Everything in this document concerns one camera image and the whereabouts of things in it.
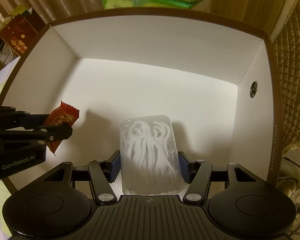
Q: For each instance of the clear floss pick box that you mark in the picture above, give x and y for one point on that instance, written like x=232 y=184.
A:
x=149 y=157

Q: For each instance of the red snack packet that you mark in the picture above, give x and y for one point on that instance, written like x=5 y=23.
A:
x=63 y=115

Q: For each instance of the red gift bag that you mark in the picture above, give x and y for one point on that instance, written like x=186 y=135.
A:
x=21 y=31

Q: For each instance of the steel kettle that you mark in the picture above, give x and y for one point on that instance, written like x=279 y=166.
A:
x=289 y=183

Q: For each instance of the quilted chair cushion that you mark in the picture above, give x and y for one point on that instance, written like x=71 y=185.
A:
x=287 y=52

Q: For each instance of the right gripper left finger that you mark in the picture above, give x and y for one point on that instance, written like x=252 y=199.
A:
x=102 y=173

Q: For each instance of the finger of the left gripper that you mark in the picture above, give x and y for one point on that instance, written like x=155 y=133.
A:
x=44 y=133
x=11 y=118

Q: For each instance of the brown cardboard box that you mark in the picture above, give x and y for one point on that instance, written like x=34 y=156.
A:
x=215 y=78

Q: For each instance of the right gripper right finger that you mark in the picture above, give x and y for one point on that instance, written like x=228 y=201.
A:
x=197 y=175

